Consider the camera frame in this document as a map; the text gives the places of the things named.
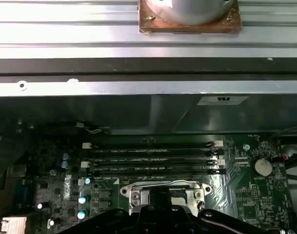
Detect brown base plate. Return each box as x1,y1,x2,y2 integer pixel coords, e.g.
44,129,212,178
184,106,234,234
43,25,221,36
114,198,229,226
138,0,243,35

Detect CPU socket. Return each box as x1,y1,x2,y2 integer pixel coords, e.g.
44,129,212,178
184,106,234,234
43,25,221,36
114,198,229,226
120,180,214,216

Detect green motherboard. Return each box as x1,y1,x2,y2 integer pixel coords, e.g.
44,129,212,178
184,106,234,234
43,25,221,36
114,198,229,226
6,133,293,234

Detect white case sticker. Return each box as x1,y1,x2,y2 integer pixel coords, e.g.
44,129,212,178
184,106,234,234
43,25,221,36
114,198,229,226
196,96,249,106

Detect round coin battery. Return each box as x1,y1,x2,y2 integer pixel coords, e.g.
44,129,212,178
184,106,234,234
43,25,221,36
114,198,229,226
254,158,271,177

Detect silver CPU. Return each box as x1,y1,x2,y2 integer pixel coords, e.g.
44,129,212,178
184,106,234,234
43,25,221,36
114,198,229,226
171,194,197,210

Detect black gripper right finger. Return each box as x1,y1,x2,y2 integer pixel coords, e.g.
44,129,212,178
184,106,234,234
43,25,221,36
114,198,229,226
160,187,270,234

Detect RAM slot white clips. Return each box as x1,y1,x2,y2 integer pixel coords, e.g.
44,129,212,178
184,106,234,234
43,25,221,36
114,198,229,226
82,140,223,150
81,157,226,169

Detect black PC case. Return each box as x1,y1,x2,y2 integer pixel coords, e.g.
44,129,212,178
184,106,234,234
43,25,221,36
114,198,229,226
0,56,297,234

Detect wire locking lever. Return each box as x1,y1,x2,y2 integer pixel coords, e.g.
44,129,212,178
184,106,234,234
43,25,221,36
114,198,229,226
122,179,207,193

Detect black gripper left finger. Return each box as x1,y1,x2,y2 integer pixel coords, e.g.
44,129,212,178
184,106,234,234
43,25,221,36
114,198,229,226
91,187,161,234

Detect RAM slot black clips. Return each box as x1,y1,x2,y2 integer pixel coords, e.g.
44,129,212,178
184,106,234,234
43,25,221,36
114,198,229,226
88,167,226,177
89,149,226,158

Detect metal socket cover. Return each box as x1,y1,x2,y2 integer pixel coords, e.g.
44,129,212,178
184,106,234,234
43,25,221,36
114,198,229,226
128,188,206,216

